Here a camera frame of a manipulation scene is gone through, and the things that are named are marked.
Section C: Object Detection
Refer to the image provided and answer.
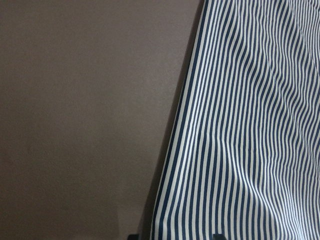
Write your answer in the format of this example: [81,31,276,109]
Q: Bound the brown paper table cover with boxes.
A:
[0,0,204,240]

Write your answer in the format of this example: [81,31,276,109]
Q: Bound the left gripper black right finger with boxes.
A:
[212,233,226,240]

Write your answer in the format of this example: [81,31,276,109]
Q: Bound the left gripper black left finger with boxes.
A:
[127,233,140,240]

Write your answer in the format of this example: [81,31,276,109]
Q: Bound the blue white striped polo shirt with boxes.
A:
[150,0,320,240]

